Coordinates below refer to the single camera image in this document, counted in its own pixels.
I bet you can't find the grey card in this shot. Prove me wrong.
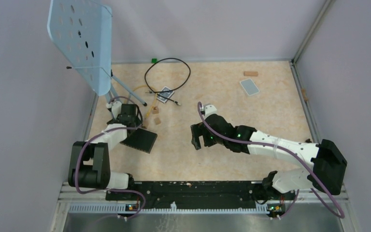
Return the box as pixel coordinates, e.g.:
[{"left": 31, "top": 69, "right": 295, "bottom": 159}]
[{"left": 240, "top": 78, "right": 260, "bottom": 96}]

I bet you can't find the blue playing card deck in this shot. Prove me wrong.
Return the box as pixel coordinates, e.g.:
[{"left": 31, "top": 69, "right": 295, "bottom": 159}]
[{"left": 157, "top": 86, "right": 174, "bottom": 104}]

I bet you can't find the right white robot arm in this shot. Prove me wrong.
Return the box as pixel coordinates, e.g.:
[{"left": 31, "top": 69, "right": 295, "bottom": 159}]
[{"left": 190, "top": 114, "right": 347, "bottom": 199}]

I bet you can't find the light blue music stand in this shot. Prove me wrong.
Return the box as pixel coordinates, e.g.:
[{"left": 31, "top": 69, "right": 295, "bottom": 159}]
[{"left": 47, "top": 0, "right": 147, "bottom": 106}]

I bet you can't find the plain wooden cube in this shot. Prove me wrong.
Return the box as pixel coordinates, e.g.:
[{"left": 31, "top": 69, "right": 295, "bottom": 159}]
[{"left": 154, "top": 117, "right": 161, "bottom": 125}]

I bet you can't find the long wooden block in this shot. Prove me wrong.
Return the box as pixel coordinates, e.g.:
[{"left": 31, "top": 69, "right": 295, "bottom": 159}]
[{"left": 243, "top": 71, "right": 258, "bottom": 77}]

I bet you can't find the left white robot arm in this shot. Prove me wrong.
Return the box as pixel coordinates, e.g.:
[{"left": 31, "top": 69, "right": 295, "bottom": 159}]
[{"left": 68, "top": 104, "right": 143, "bottom": 200}]

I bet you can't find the yellow ethernet cable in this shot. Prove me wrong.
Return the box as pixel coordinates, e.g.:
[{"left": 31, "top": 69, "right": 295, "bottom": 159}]
[{"left": 131, "top": 86, "right": 158, "bottom": 117}]

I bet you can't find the black network switch box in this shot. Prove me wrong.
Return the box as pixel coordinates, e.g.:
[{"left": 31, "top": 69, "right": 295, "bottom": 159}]
[{"left": 121, "top": 128, "right": 157, "bottom": 154}]

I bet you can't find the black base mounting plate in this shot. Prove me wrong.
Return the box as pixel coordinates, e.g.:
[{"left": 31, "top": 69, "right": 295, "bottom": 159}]
[{"left": 105, "top": 181, "right": 295, "bottom": 209}]

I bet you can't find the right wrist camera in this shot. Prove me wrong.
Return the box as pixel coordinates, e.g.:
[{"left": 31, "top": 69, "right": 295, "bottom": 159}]
[{"left": 201, "top": 104, "right": 217, "bottom": 118}]

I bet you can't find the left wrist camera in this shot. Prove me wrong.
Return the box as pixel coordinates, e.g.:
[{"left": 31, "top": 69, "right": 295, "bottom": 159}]
[{"left": 106, "top": 101, "right": 122, "bottom": 118}]

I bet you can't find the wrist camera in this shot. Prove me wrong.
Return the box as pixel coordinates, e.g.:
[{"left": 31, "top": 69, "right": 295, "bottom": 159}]
[
  {"left": 201, "top": 104, "right": 217, "bottom": 118},
  {"left": 106, "top": 101, "right": 122, "bottom": 118}
]

